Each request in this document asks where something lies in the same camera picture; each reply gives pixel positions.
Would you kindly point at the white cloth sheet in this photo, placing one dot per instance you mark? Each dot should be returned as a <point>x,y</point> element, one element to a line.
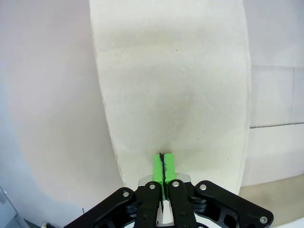
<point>166,71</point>

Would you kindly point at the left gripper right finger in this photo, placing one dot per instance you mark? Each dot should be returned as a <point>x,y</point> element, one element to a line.
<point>183,206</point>

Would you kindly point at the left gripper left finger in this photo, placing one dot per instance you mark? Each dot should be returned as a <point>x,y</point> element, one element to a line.
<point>147,204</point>

